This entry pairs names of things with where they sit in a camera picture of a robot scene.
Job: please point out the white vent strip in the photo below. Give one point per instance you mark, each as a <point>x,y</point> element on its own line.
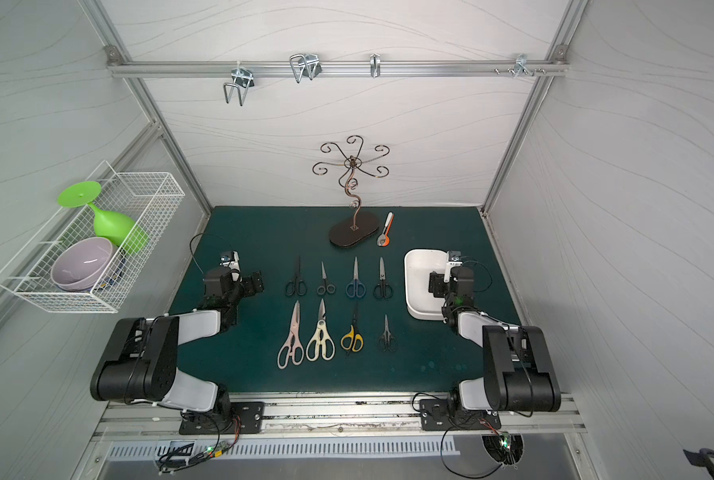
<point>293,448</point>

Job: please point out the small metal hook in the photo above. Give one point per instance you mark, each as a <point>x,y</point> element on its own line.
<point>375,65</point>

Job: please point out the white wire basket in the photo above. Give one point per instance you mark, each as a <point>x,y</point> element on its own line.
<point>149,198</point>

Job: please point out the lilac bowl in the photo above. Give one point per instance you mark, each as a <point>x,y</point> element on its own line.
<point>81,265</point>

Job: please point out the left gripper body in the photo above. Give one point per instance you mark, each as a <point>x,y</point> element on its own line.
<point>249,284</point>

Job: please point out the tiny black scissors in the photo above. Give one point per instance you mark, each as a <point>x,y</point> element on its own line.
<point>387,341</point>

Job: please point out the yellow black scissors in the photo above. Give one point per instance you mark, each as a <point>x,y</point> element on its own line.
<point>353,341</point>

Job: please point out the blue handled scissors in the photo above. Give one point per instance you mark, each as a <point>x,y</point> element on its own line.
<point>355,289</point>

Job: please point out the beige scissors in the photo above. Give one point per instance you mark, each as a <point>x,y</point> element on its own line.
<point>320,345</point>

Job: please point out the dark metal jewelry stand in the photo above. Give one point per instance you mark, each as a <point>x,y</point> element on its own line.
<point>361,224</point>

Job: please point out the white storage box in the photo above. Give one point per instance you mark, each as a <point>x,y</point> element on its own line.
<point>418,263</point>

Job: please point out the large black scissors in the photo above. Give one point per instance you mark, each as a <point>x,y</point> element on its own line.
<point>296,286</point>

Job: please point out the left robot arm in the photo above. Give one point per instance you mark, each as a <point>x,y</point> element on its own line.
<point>140,361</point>

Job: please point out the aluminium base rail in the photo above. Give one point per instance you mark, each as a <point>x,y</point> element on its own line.
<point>349,414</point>

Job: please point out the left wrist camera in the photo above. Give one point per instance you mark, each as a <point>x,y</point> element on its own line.
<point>229,260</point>

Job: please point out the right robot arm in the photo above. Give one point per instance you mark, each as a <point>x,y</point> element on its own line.
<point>517,370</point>

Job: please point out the green plastic goblet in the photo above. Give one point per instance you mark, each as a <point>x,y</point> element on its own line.
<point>120,229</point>

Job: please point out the small black scissors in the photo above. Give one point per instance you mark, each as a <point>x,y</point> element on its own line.
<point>326,287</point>

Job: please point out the double prong metal hook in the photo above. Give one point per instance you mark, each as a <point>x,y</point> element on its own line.
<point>241,80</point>

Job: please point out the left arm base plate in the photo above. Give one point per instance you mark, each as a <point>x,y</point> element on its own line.
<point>242,417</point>

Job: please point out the black handled scissors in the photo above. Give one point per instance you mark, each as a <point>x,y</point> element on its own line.
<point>382,290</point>

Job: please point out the pink scissors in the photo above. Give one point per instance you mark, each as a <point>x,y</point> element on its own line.
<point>292,351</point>

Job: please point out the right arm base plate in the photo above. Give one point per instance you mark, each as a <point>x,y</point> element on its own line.
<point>439,415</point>

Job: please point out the metal loop hook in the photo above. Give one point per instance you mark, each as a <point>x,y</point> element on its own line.
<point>305,65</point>

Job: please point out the aluminium top rail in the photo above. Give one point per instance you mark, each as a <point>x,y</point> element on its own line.
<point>330,69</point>

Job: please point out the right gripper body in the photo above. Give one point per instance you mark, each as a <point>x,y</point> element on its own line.
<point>438,285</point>

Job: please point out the right metal hook cluster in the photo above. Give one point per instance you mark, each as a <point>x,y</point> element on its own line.
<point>520,68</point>

